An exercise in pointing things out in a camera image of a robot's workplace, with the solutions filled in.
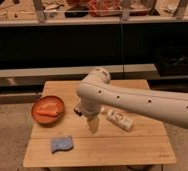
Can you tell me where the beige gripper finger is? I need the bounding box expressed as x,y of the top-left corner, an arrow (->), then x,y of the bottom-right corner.
87,117 -> 99,134

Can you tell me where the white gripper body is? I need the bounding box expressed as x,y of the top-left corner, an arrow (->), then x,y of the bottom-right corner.
80,98 -> 102,118

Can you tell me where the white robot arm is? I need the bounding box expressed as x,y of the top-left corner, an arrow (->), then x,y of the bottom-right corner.
76,67 -> 188,129

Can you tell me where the black chocolate bar packet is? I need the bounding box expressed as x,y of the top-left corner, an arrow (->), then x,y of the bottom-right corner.
74,103 -> 82,116

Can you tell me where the white tube bottle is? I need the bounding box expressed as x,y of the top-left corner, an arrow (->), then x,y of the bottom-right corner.
100,107 -> 133,132

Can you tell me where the wooden table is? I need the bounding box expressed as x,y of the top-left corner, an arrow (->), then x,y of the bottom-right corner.
23,81 -> 176,168

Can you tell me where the orange carrot in bowl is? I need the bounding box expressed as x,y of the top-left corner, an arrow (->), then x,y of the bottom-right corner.
37,105 -> 58,117

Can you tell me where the orange bowl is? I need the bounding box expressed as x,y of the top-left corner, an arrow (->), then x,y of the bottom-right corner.
31,96 -> 65,125

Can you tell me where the long grey bench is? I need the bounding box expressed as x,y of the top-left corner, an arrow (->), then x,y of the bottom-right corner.
0,64 -> 157,87

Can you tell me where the black object on shelf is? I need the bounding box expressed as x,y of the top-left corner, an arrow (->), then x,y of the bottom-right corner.
64,6 -> 89,18

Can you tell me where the red object on shelf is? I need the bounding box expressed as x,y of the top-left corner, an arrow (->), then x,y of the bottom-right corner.
88,0 -> 122,17

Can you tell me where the black hanging cable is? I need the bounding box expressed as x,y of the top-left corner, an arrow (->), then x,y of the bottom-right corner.
119,15 -> 126,80

